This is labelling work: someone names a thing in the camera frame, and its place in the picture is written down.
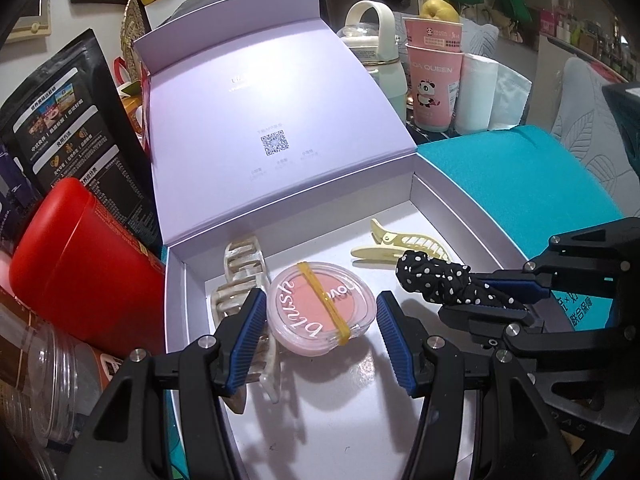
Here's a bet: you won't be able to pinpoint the black polka dot scrunchie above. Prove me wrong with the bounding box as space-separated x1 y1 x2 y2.
396 248 526 311

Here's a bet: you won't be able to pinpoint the woven round mat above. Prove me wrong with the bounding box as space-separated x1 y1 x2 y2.
119 0 151 83

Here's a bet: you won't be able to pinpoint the clear hair claw clip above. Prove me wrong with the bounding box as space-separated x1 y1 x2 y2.
210 240 278 413

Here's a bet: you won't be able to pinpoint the black patterned cloth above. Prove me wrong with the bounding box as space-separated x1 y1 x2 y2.
405 119 461 137

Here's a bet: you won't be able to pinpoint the pink panda paper cup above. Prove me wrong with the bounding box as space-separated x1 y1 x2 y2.
405 42 467 133

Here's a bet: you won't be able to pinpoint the grey leaf pattern pillow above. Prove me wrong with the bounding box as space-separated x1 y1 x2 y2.
550 57 640 211

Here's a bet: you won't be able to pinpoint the red canister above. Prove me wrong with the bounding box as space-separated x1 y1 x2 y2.
9 177 168 333

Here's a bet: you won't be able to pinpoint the white paper roll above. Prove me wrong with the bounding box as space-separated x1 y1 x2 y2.
452 52 501 133

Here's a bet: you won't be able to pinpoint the red gift box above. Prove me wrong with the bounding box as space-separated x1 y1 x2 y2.
114 57 153 161

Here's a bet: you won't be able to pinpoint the yellow rubber band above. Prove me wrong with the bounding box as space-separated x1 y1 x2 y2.
296 261 351 346

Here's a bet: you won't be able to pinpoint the cream picture frame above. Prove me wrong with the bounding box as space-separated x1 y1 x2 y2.
0 0 53 43

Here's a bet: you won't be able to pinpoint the yellow pear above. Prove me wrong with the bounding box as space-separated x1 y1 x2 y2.
419 0 460 23

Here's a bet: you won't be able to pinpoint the jar with dark blue label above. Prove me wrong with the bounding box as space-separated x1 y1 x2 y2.
0 145 43 241

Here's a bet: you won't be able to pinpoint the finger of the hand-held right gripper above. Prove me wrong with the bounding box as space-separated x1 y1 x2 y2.
472 217 640 306
439 304 640 377

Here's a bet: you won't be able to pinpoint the pink blush compact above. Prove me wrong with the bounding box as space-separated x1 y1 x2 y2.
266 261 373 357

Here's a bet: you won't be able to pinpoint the row of small bottles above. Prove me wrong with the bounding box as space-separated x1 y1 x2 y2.
537 5 640 81

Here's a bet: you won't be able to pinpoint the mint bottle with cream handle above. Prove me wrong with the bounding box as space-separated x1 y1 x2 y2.
339 0 408 123

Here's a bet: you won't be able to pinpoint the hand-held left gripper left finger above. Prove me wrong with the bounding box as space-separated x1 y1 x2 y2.
65 287 268 480

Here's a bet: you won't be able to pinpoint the black printed pouch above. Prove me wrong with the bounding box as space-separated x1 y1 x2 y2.
0 28 161 256

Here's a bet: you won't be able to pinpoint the cream hair clip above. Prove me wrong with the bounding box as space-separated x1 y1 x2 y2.
350 217 451 264

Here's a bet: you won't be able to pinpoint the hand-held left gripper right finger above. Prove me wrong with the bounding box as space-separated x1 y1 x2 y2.
376 290 591 480

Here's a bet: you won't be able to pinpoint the lavender gift box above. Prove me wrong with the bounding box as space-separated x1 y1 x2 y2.
132 0 531 480

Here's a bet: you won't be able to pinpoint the wide jar red-brown contents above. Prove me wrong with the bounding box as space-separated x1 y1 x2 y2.
30 320 126 441

